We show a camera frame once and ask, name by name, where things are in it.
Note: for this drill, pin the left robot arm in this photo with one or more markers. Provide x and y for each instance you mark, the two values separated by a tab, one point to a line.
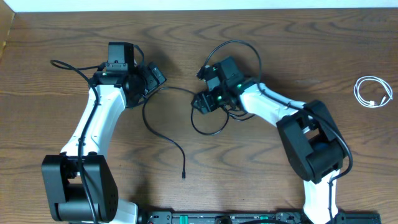
78	182

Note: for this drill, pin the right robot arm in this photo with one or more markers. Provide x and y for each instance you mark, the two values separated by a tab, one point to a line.
312	142

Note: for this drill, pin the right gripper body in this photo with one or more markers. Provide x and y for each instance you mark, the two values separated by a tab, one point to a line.
212	99

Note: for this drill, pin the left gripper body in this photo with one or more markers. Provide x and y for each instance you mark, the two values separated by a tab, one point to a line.
145	81

